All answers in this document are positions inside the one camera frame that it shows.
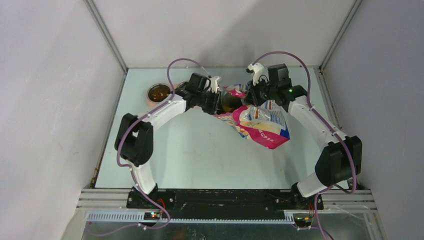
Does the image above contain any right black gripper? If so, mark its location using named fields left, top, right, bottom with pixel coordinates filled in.
left=245, top=76, right=278, bottom=108

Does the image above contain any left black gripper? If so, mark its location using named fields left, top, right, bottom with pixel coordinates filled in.
left=196, top=90, right=226, bottom=117

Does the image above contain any colourful cat food bag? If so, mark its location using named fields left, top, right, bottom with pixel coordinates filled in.
left=214, top=84, right=290, bottom=150

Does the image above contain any pink double pet bowl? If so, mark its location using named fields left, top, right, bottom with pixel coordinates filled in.
left=146, top=83, right=173, bottom=110

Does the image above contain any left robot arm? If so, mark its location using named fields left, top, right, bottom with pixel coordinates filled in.
left=114, top=73, right=222, bottom=208

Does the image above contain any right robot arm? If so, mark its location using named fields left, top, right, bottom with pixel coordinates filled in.
left=246, top=62, right=363, bottom=209

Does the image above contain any brown pet food kibble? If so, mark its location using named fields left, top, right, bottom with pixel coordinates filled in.
left=147, top=83, right=171, bottom=103

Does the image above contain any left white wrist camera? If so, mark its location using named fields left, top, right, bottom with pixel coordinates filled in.
left=206, top=76, right=222, bottom=94

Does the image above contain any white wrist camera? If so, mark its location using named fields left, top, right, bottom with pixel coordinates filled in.
left=206, top=76, right=222, bottom=94
left=246, top=62, right=265, bottom=86

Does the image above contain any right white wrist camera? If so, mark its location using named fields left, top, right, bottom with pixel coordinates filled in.
left=246, top=62, right=265, bottom=86

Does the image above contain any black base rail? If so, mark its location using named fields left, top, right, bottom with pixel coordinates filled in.
left=127, top=188, right=324, bottom=221

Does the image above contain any right aluminium frame post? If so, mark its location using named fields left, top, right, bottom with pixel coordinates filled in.
left=319, top=0, right=363, bottom=73

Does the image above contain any aluminium frame post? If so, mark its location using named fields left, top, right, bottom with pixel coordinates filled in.
left=319, top=0, right=363, bottom=73
left=83, top=0, right=129, bottom=74

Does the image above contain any left aluminium frame post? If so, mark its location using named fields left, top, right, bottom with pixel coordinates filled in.
left=83, top=0, right=129, bottom=74

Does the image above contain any white cable duct strip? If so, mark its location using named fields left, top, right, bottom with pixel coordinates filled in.
left=85, top=211, right=295, bottom=224

